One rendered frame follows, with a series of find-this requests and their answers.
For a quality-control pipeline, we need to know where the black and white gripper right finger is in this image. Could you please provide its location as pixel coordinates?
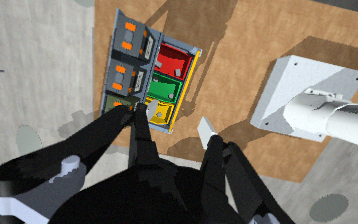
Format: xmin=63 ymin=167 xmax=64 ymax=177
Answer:
xmin=194 ymin=117 xmax=295 ymax=224

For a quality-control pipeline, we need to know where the green open bin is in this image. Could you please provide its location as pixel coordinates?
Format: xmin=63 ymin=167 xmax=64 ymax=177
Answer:
xmin=147 ymin=72 xmax=182 ymax=103

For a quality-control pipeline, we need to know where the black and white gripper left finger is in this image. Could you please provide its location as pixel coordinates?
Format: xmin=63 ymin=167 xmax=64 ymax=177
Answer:
xmin=0 ymin=99 xmax=169 ymax=224

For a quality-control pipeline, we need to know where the red bin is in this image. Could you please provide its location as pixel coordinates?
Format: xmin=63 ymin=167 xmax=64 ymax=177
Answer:
xmin=154 ymin=43 xmax=191 ymax=80

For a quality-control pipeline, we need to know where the grey shelf rack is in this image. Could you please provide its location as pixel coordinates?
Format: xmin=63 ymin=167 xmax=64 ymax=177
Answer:
xmin=100 ymin=8 xmax=202 ymax=134

